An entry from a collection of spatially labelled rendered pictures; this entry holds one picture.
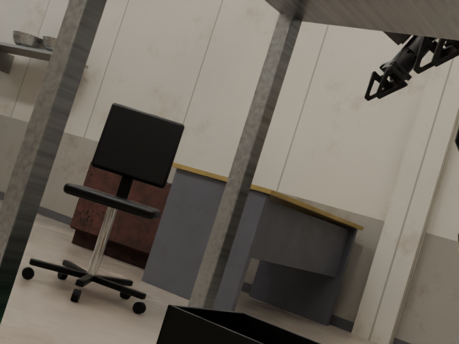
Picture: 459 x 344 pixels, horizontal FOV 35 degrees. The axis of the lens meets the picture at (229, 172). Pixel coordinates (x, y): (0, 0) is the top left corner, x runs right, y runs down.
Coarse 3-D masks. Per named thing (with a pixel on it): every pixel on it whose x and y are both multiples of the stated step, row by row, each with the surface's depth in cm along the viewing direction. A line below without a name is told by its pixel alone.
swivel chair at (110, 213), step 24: (120, 120) 388; (144, 120) 389; (168, 120) 390; (120, 144) 385; (144, 144) 386; (168, 144) 387; (96, 168) 384; (120, 168) 383; (144, 168) 384; (168, 168) 385; (72, 192) 343; (96, 192) 344; (120, 192) 386; (144, 216) 344; (48, 264) 354; (72, 264) 378; (96, 264) 361; (120, 288) 356
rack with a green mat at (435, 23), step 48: (96, 0) 84; (288, 0) 112; (336, 0) 105; (384, 0) 99; (432, 0) 94; (288, 48) 119; (48, 96) 83; (48, 144) 83; (240, 144) 119; (240, 192) 117; (0, 240) 82; (0, 288) 82
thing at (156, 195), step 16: (96, 176) 573; (112, 176) 569; (112, 192) 567; (144, 192) 558; (160, 192) 554; (80, 208) 573; (96, 208) 569; (160, 208) 552; (80, 224) 571; (96, 224) 567; (128, 224) 558; (144, 224) 554; (80, 240) 580; (96, 240) 576; (112, 240) 560; (128, 240) 556; (144, 240) 552; (112, 256) 569; (128, 256) 565; (144, 256) 561
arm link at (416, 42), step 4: (408, 36) 191; (416, 36) 191; (420, 36) 190; (404, 40) 191; (412, 40) 191; (416, 40) 190; (420, 40) 190; (408, 44) 191; (412, 44) 190; (416, 44) 190; (408, 48) 190; (412, 48) 190; (416, 48) 190; (412, 52) 190; (416, 52) 190; (424, 52) 190; (416, 56) 190
